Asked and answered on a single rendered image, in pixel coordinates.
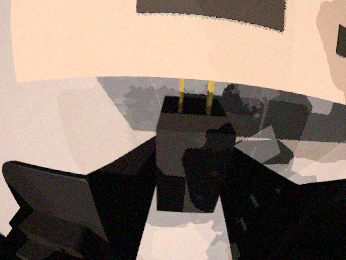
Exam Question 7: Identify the black two-prong plug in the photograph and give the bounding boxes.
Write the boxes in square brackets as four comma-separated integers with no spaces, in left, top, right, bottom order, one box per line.
[156,78,237,214]

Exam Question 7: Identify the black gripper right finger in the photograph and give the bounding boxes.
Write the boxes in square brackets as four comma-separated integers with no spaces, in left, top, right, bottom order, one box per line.
[220,146,346,260]

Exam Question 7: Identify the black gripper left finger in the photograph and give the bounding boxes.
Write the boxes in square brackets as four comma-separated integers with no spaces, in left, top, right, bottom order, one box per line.
[1,135,157,260]

